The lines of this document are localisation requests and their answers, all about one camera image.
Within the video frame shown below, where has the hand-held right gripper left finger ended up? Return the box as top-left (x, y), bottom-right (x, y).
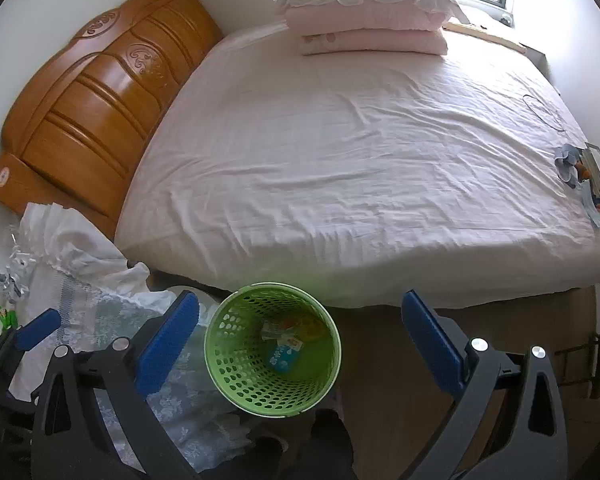
top-left (31, 290), bottom-right (206, 480)

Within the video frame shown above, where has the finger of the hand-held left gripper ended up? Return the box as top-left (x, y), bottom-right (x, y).
top-left (0, 308), bottom-right (62, 361)

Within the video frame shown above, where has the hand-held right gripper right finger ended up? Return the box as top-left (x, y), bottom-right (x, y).
top-left (395, 290), bottom-right (570, 480)

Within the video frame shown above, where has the green plastic mesh basket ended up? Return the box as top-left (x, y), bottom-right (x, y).
top-left (204, 282), bottom-right (342, 418)

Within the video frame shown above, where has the green packet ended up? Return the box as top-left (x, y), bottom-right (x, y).
top-left (0, 302), bottom-right (21, 332)

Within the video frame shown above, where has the white lace cloth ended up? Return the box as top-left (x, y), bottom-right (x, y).
top-left (10, 202), bottom-right (261, 473)

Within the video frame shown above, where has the clear wrapper with red print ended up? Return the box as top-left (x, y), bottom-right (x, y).
top-left (260, 322), bottom-right (301, 348)

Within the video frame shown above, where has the blue snack packet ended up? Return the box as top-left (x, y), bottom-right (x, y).
top-left (267, 342), bottom-right (301, 373)

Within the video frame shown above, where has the orange and yellow wrapper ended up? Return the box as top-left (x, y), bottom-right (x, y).
top-left (292, 312), bottom-right (326, 341)

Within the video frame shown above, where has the dark cloth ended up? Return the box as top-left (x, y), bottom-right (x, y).
top-left (250, 407), bottom-right (361, 480)

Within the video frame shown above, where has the bed with pink sheet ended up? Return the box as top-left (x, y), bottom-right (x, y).
top-left (115, 10), bottom-right (600, 311)

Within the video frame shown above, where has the blue face mask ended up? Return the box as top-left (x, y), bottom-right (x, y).
top-left (552, 144), bottom-right (588, 188)
top-left (577, 180), bottom-right (600, 228)

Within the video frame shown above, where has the carved wooden headboard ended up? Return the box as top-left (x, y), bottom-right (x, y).
top-left (0, 0), bottom-right (226, 241)

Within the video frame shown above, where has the folded pink quilt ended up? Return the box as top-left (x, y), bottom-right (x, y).
top-left (285, 7), bottom-right (449, 57)

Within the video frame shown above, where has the light wooden board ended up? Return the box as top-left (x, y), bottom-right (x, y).
top-left (442, 22), bottom-right (527, 54)

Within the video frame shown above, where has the thin wire loop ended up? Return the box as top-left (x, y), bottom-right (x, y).
top-left (522, 92), bottom-right (568, 133)

